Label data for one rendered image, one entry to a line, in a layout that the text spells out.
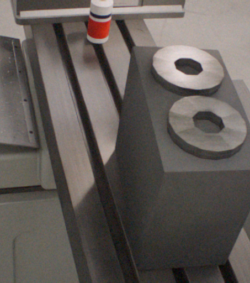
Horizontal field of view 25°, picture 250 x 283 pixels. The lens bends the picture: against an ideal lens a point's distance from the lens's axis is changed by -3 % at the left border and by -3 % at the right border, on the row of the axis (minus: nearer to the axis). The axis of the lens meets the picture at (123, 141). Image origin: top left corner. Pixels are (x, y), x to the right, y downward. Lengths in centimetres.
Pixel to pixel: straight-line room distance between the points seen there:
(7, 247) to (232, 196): 64
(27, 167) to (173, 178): 47
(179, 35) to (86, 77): 196
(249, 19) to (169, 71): 255
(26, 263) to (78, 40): 49
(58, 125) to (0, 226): 31
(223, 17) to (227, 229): 254
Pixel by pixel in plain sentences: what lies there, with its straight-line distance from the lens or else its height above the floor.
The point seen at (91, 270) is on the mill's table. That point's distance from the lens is 73.
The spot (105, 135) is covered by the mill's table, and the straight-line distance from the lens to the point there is 88.
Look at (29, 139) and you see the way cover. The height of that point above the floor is 89.
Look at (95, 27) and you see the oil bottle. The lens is 105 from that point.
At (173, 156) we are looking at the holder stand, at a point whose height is 115.
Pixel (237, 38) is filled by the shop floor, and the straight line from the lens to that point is 303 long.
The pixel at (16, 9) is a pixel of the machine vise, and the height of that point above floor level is 99.
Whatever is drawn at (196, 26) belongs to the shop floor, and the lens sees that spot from 303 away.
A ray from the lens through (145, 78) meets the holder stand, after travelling 69.
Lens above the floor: 157
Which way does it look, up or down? 44 degrees down
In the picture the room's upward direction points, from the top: 10 degrees clockwise
